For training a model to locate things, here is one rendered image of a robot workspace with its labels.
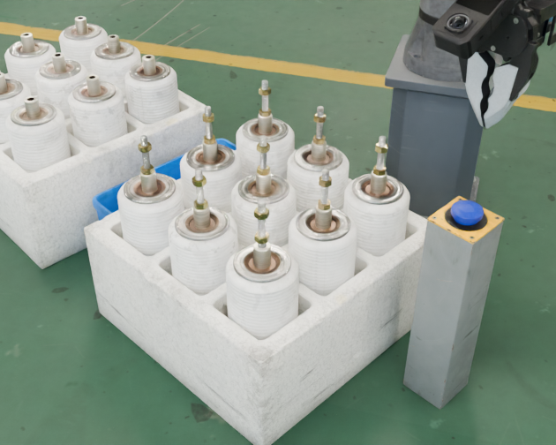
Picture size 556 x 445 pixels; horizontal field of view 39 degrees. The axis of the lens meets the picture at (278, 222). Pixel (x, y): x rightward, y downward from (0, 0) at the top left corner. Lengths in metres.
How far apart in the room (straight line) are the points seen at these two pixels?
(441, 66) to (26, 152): 0.70
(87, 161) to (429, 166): 0.60
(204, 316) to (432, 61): 0.59
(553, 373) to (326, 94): 0.94
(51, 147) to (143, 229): 0.29
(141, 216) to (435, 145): 0.56
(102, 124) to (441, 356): 0.70
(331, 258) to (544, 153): 0.84
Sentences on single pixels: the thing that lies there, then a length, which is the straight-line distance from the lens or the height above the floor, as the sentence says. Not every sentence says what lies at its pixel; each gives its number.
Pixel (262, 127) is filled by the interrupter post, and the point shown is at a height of 0.26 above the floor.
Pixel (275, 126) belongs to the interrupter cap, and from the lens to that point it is 1.30.
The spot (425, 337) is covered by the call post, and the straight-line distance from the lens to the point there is 1.13.
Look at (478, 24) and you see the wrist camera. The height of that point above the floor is 0.60.
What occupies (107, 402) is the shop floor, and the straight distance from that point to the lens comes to 1.21.
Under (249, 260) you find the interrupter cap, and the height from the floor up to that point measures 0.25.
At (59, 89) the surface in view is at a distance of 1.50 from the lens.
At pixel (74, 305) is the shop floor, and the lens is 1.37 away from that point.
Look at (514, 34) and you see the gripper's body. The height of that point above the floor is 0.57.
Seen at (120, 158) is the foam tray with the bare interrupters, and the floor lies 0.15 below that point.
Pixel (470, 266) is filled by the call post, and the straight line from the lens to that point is 1.01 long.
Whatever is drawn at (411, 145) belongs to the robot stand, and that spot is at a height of 0.17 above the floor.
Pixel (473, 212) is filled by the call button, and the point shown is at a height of 0.33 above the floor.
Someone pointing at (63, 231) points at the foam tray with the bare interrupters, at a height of 0.06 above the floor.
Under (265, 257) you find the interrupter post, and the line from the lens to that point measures 1.00.
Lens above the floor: 0.91
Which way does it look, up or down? 37 degrees down
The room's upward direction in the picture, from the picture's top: straight up
